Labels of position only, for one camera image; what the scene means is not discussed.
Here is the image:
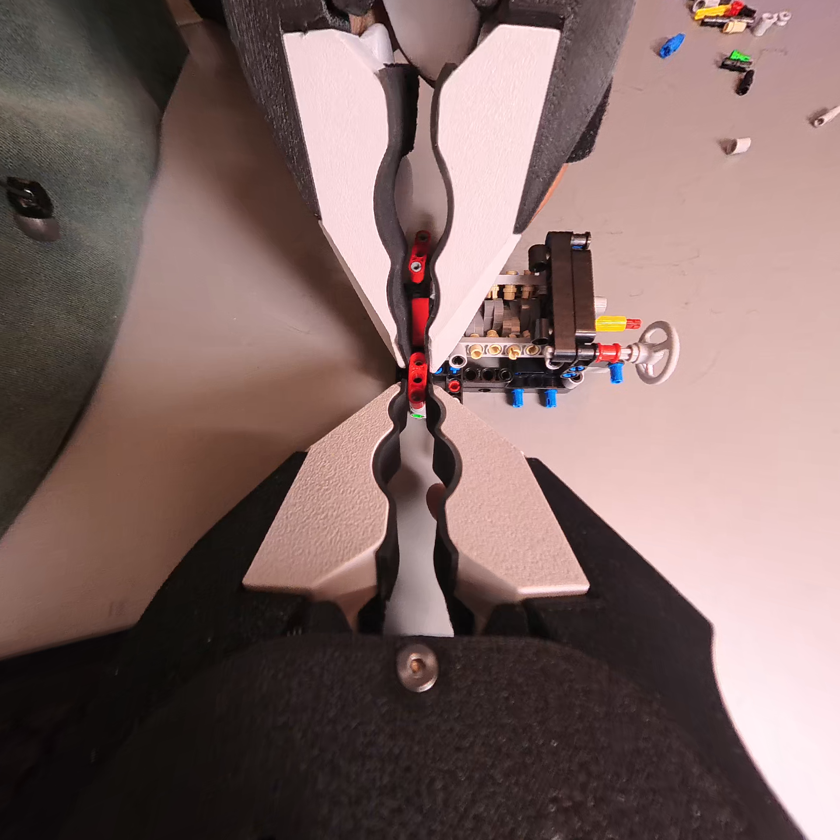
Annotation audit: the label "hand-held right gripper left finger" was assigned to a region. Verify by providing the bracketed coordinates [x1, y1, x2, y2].
[241, 384, 403, 632]

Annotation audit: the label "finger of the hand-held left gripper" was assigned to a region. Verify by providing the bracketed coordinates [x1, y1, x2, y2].
[282, 23, 422, 368]
[425, 21, 563, 367]

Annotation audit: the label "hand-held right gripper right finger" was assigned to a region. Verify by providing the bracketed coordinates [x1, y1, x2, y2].
[427, 388, 591, 630]

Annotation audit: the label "lego engine model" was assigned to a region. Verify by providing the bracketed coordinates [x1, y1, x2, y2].
[398, 230, 680, 421]

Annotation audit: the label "scattered loose lego pieces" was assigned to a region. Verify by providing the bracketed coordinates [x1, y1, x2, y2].
[658, 0, 840, 156]

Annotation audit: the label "small black clip-on device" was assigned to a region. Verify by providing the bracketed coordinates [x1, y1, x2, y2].
[5, 176, 61, 240]

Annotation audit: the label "person's green sweater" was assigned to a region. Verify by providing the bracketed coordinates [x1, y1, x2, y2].
[0, 0, 191, 536]

